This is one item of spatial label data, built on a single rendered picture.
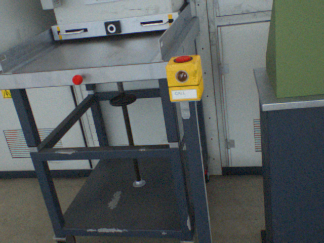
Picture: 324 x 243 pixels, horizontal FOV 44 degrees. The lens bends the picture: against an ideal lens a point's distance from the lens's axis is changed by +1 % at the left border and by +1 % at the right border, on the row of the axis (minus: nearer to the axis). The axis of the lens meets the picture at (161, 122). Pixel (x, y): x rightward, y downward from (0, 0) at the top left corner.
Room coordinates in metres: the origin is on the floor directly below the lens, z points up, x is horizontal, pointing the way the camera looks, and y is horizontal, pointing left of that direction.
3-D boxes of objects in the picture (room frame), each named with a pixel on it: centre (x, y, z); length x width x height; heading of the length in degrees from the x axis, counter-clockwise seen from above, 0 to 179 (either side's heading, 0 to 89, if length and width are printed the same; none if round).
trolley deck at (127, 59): (1.60, 0.15, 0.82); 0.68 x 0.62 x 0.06; 165
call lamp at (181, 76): (0.95, -0.07, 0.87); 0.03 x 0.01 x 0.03; 75
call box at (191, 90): (0.99, -0.08, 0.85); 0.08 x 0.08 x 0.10; 75
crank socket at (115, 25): (1.63, 0.14, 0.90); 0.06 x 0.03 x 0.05; 75
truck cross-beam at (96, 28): (1.67, 0.13, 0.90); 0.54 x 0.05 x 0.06; 75
